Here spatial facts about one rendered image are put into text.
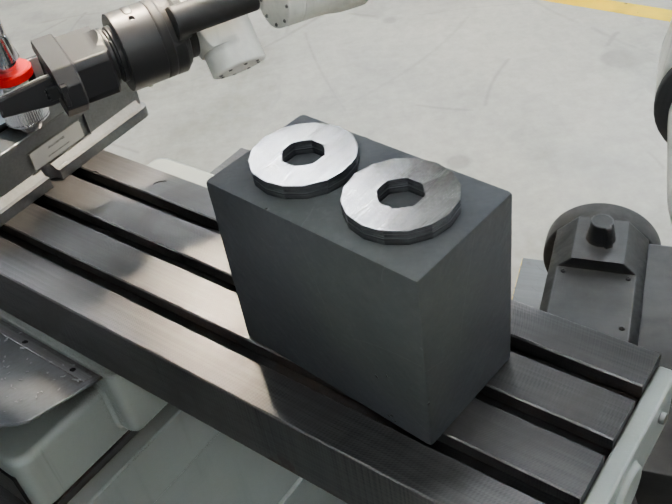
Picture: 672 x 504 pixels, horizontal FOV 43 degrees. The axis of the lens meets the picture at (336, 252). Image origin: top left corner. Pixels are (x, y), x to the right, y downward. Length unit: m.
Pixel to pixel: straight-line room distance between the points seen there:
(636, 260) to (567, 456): 0.76
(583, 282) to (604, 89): 1.68
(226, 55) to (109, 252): 0.25
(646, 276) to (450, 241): 0.87
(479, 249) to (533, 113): 2.27
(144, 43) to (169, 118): 2.20
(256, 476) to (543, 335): 0.64
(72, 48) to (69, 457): 0.44
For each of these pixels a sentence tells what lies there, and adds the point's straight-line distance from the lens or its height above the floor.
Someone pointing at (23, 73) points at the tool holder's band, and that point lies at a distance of 0.95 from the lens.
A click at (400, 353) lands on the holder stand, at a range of 0.65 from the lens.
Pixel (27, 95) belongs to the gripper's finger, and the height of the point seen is 1.14.
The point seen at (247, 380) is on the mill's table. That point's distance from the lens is 0.79.
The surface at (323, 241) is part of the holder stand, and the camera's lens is 0.63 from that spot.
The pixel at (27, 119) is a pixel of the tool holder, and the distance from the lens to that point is 0.97.
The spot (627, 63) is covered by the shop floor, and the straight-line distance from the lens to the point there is 3.18.
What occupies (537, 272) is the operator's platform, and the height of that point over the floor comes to 0.40.
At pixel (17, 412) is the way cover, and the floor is 0.91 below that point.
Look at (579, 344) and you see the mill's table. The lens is 0.80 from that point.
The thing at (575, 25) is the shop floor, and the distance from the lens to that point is 3.42.
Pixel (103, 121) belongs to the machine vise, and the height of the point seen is 0.99.
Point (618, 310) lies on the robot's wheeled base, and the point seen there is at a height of 0.59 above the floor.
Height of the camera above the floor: 1.55
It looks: 40 degrees down
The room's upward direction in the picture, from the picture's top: 9 degrees counter-clockwise
